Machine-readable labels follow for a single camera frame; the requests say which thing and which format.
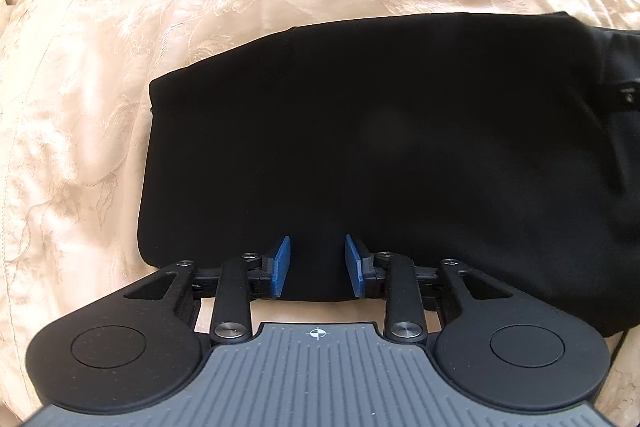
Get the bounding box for black pants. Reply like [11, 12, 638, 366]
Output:
[137, 11, 640, 339]

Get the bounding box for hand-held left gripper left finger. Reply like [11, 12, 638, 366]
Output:
[122, 235, 292, 344]

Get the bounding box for black cable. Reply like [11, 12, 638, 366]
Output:
[606, 326, 632, 360]

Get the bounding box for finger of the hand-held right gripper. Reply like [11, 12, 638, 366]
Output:
[582, 24, 640, 124]

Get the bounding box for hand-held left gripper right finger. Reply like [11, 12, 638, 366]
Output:
[344, 234, 518, 342]

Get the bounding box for cream embroidered bedspread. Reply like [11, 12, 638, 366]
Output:
[0, 0, 640, 427]

